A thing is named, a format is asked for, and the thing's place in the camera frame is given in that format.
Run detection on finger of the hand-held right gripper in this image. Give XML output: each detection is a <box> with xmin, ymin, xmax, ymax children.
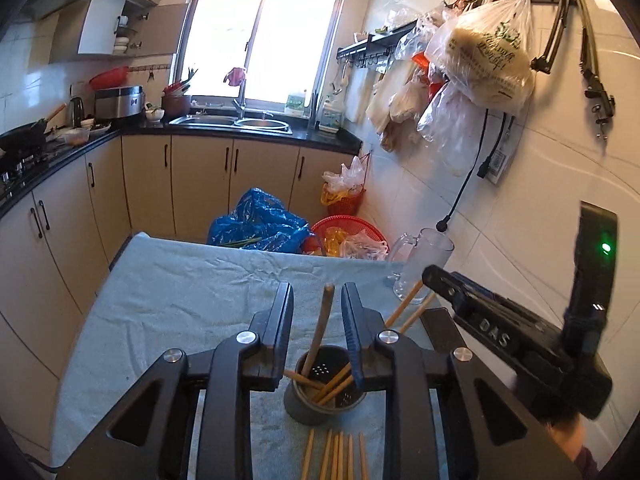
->
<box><xmin>462</xmin><ymin>282</ymin><xmax>566</xmax><ymax>341</ymax></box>
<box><xmin>422</xmin><ymin>264</ymin><xmax>571</xmax><ymax>376</ymax></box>

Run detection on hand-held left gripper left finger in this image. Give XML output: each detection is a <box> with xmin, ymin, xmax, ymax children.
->
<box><xmin>57</xmin><ymin>282</ymin><xmax>295</xmax><ymax>480</ymax></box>

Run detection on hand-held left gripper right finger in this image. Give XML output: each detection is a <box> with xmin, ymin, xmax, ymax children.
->
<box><xmin>341</xmin><ymin>282</ymin><xmax>583</xmax><ymax>480</ymax></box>

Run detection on grey utensil holder cup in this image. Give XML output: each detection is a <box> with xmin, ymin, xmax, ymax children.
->
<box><xmin>283</xmin><ymin>345</ymin><xmax>367</xmax><ymax>427</ymax></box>

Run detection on bunch of wooden chopsticks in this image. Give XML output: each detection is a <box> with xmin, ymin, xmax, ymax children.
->
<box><xmin>299</xmin><ymin>427</ymin><xmax>371</xmax><ymax>480</ymax></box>

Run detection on brown pot with utensils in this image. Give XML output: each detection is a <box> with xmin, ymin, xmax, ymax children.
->
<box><xmin>161</xmin><ymin>67</ymin><xmax>198</xmax><ymax>121</ymax></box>

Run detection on person's right hand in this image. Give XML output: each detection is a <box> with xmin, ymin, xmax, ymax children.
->
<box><xmin>547</xmin><ymin>410</ymin><xmax>591</xmax><ymax>463</ymax></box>

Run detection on clear glass mug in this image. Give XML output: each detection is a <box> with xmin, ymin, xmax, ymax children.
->
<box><xmin>385</xmin><ymin>227</ymin><xmax>456</xmax><ymax>304</ymax></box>

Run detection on crumpled clear plastic bag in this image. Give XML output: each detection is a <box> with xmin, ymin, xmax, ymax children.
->
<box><xmin>340</xmin><ymin>230</ymin><xmax>389</xmax><ymax>262</ymax></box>

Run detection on light blue table cloth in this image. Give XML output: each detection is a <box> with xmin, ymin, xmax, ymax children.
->
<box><xmin>50</xmin><ymin>232</ymin><xmax>451</xmax><ymax>480</ymax></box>

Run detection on large red plastic basket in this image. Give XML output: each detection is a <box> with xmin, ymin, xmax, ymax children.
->
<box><xmin>310</xmin><ymin>215</ymin><xmax>389</xmax><ymax>261</ymax></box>

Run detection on blue plastic bag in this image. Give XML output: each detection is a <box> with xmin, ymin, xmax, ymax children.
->
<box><xmin>207</xmin><ymin>187</ymin><xmax>313</xmax><ymax>254</ymax></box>

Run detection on small red plastic basket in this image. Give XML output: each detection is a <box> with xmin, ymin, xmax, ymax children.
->
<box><xmin>320</xmin><ymin>185</ymin><xmax>365</xmax><ymax>217</ymax></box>

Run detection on white hanging tag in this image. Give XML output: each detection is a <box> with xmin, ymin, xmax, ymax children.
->
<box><xmin>486</xmin><ymin>115</ymin><xmax>517</xmax><ymax>186</ymax></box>

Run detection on white plastic bags bundle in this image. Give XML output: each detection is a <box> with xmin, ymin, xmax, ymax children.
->
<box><xmin>322</xmin><ymin>156</ymin><xmax>367</xmax><ymax>196</ymax></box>

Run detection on beige lower kitchen cabinets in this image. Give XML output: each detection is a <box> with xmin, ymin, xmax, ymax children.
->
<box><xmin>0</xmin><ymin>132</ymin><xmax>362</xmax><ymax>461</ymax></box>

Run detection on clear hanging plastic bag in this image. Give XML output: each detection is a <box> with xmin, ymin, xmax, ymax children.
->
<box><xmin>417</xmin><ymin>82</ymin><xmax>482</xmax><ymax>177</ymax></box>

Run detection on black kitchen countertop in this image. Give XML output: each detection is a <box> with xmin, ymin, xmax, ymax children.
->
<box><xmin>0</xmin><ymin>109</ymin><xmax>363</xmax><ymax>211</ymax></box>

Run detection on steel double sink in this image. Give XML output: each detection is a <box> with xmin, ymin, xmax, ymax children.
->
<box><xmin>169</xmin><ymin>113</ymin><xmax>294</xmax><ymax>136</ymax></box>

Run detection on dish soap bottle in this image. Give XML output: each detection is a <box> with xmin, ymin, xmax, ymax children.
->
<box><xmin>320</xmin><ymin>92</ymin><xmax>347</xmax><ymax>132</ymax></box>

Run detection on green and white box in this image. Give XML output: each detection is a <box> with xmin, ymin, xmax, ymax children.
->
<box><xmin>285</xmin><ymin>90</ymin><xmax>309</xmax><ymax>117</ymax></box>

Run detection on steel faucet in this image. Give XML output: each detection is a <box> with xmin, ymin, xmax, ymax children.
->
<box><xmin>231</xmin><ymin>67</ymin><xmax>274</xmax><ymax>119</ymax></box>

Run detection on beige hanging plastic bag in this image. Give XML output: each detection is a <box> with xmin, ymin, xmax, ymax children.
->
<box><xmin>366</xmin><ymin>60</ymin><xmax>432</xmax><ymax>154</ymax></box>

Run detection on large printed hanging bag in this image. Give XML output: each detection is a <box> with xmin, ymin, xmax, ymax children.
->
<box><xmin>427</xmin><ymin>0</ymin><xmax>537</xmax><ymax>114</ymax></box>

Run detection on hanging steel ladle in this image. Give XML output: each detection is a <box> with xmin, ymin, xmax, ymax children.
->
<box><xmin>331</xmin><ymin>59</ymin><xmax>349</xmax><ymax>97</ymax></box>

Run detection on silver rice cooker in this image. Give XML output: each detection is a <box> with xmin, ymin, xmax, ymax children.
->
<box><xmin>94</xmin><ymin>85</ymin><xmax>147</xmax><ymax>122</ymax></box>

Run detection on dishes with food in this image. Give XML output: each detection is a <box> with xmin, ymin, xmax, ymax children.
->
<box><xmin>54</xmin><ymin>119</ymin><xmax>114</xmax><ymax>148</ymax></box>

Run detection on kitchen window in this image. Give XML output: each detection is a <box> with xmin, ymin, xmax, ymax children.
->
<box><xmin>175</xmin><ymin>0</ymin><xmax>348</xmax><ymax>111</ymax></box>

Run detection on steel electric kettle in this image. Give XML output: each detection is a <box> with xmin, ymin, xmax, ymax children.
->
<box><xmin>67</xmin><ymin>96</ymin><xmax>87</xmax><ymax>129</ymax></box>

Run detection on red plastic colander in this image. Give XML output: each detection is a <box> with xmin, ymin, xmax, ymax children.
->
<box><xmin>89</xmin><ymin>66</ymin><xmax>131</xmax><ymax>91</ymax></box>

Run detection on black gas stove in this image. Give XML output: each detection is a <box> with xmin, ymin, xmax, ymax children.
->
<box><xmin>0</xmin><ymin>141</ymin><xmax>69</xmax><ymax>197</ymax></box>

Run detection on black wok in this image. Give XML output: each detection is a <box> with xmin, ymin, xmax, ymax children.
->
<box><xmin>0</xmin><ymin>102</ymin><xmax>69</xmax><ymax>154</ymax></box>

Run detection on stack of white bowls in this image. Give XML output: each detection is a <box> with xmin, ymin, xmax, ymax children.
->
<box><xmin>112</xmin><ymin>15</ymin><xmax>132</xmax><ymax>56</ymax></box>

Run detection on black cable with round plug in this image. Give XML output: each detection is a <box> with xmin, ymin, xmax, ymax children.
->
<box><xmin>436</xmin><ymin>107</ymin><xmax>489</xmax><ymax>233</ymax></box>

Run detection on black cable with square plug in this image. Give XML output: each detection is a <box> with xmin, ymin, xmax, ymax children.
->
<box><xmin>476</xmin><ymin>110</ymin><xmax>507</xmax><ymax>179</ymax></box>

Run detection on black wall shelf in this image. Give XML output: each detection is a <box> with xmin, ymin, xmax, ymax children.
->
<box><xmin>336</xmin><ymin>19</ymin><xmax>419</xmax><ymax>69</ymax></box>

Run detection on open wall cabinet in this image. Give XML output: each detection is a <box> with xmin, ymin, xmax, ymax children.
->
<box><xmin>77</xmin><ymin>0</ymin><xmax>191</xmax><ymax>59</ymax></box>

